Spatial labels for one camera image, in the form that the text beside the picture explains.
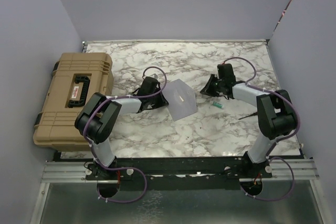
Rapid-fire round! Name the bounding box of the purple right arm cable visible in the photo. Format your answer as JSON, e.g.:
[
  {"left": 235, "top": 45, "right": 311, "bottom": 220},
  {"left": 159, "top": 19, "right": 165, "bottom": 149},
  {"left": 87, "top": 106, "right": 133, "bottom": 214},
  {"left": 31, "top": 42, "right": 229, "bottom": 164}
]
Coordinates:
[{"left": 223, "top": 57, "right": 301, "bottom": 201}]

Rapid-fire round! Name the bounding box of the tan plastic tool case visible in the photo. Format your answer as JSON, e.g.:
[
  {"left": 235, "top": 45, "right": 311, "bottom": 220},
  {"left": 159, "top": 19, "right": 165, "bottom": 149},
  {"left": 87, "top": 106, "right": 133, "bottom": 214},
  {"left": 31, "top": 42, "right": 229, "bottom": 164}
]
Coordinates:
[{"left": 33, "top": 52, "right": 114, "bottom": 152}]

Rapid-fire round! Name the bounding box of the red handled screwdriver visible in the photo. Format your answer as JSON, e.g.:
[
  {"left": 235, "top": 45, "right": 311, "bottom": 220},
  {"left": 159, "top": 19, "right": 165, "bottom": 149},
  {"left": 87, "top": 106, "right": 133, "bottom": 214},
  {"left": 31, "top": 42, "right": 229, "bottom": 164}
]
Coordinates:
[{"left": 239, "top": 112, "right": 258, "bottom": 120}]

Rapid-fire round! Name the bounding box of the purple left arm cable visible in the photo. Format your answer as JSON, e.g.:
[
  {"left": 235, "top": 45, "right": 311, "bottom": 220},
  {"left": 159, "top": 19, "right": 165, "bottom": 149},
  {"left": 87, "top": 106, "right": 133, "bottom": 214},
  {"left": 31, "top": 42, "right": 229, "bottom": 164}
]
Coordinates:
[{"left": 83, "top": 66, "right": 167, "bottom": 168}]

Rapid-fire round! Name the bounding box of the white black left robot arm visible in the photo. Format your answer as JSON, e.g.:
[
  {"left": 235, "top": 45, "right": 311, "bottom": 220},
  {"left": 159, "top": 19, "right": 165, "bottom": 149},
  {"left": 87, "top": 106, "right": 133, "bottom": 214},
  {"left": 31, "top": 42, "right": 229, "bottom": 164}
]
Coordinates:
[{"left": 75, "top": 77, "right": 169, "bottom": 179}]

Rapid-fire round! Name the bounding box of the green white glue stick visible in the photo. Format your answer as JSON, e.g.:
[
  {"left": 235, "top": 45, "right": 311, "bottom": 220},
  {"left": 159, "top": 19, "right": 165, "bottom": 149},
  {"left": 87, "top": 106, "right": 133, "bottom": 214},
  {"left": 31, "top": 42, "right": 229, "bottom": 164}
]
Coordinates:
[{"left": 212, "top": 101, "right": 224, "bottom": 109}]

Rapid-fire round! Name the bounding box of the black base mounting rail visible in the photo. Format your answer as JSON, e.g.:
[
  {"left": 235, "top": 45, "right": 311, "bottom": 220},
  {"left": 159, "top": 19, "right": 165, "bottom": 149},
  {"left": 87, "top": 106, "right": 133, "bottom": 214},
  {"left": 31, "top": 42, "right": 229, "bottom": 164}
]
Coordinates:
[{"left": 86, "top": 156, "right": 272, "bottom": 191}]

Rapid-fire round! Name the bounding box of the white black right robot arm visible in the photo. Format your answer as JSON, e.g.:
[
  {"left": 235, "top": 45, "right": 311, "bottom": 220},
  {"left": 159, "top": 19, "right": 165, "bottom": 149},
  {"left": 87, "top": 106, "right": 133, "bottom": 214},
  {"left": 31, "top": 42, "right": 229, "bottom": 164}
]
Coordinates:
[{"left": 201, "top": 63, "right": 299, "bottom": 177}]

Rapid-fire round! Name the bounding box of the grey paper envelope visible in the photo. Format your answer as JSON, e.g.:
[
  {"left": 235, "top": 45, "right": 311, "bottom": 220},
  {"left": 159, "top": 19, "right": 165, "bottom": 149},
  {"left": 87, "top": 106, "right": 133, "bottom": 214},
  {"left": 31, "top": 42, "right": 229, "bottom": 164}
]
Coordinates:
[{"left": 162, "top": 79, "right": 197, "bottom": 121}]

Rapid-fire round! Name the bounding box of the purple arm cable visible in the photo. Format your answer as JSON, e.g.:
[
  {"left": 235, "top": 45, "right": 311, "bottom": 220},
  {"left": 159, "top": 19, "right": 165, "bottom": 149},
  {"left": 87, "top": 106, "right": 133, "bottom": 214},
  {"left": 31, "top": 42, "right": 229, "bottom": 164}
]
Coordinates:
[
  {"left": 223, "top": 57, "right": 301, "bottom": 201},
  {"left": 83, "top": 66, "right": 167, "bottom": 168}
]

